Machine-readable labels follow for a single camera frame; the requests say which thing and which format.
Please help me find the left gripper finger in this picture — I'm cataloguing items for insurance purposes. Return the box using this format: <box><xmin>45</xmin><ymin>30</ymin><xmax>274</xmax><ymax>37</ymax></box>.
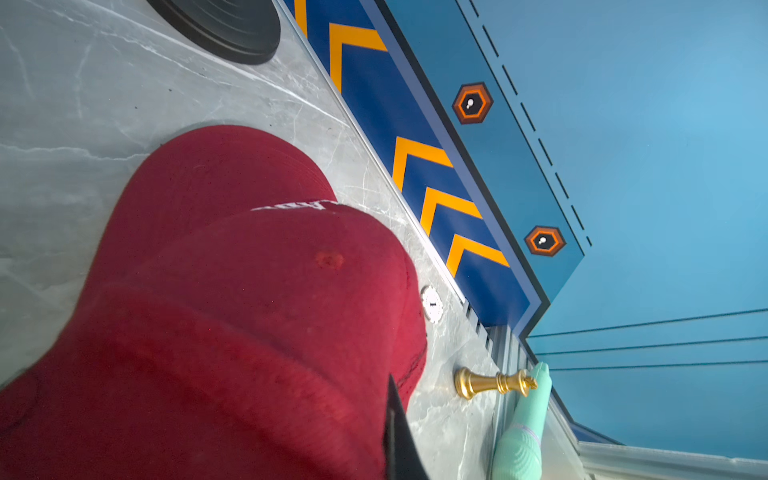
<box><xmin>384</xmin><ymin>376</ymin><xmax>429</xmax><ymax>480</ymax></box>

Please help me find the gold chess piece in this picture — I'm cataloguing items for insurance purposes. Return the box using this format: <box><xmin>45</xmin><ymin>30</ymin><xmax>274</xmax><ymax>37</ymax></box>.
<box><xmin>454</xmin><ymin>367</ymin><xmax>538</xmax><ymax>400</ymax></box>

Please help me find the white round table plug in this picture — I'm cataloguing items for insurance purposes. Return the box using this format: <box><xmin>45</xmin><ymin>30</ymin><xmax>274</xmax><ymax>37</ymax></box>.
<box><xmin>420</xmin><ymin>285</ymin><xmax>444</xmax><ymax>324</ymax></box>

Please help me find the black microphone stand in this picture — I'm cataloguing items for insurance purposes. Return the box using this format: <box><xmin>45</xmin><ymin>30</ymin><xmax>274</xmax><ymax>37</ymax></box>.
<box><xmin>148</xmin><ymin>0</ymin><xmax>281</xmax><ymax>65</ymax></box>

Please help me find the green foam handle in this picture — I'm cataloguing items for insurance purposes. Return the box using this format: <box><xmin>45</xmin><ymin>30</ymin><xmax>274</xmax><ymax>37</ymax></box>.
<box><xmin>491</xmin><ymin>362</ymin><xmax>552</xmax><ymax>480</ymax></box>

